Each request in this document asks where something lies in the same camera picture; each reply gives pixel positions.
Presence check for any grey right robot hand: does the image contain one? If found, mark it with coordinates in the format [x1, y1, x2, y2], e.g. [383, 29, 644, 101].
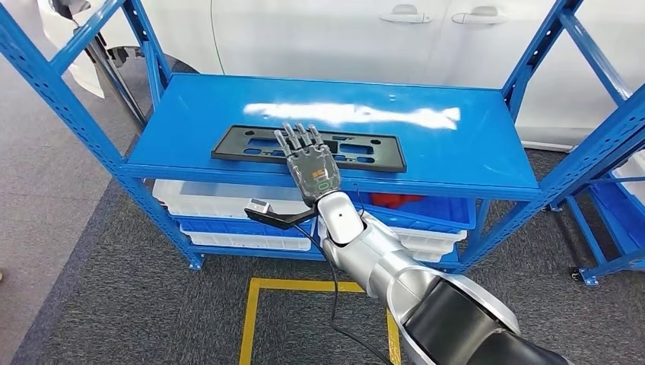
[273, 122, 342, 208]

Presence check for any black plastic panel part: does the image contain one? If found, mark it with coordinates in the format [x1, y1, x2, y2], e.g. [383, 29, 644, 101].
[211, 125, 407, 174]

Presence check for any red plastic part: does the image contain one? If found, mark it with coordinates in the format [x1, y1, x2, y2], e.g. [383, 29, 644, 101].
[371, 192, 424, 210]

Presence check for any blue metal shelf rack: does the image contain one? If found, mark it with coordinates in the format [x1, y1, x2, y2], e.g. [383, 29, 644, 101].
[0, 0, 645, 273]

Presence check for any blue plastic bin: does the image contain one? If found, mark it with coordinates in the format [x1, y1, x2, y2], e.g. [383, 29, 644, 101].
[348, 191, 477, 231]
[173, 216, 316, 238]

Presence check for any translucent white plastic bin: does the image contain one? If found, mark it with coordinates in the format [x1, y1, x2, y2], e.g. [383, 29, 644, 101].
[152, 179, 311, 220]

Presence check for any white car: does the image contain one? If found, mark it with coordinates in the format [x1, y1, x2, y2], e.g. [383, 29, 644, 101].
[37, 0, 645, 152]

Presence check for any blue rack with casters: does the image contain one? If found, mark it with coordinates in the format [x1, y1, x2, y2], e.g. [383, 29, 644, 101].
[549, 146, 645, 287]

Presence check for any large white plastic bin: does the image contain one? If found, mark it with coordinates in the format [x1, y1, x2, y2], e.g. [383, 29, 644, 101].
[610, 151, 645, 205]

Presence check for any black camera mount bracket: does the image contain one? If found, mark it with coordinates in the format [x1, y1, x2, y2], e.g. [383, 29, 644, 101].
[244, 204, 319, 232]

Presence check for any black camera cable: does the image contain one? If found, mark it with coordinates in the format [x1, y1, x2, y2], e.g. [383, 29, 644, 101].
[292, 183, 394, 365]

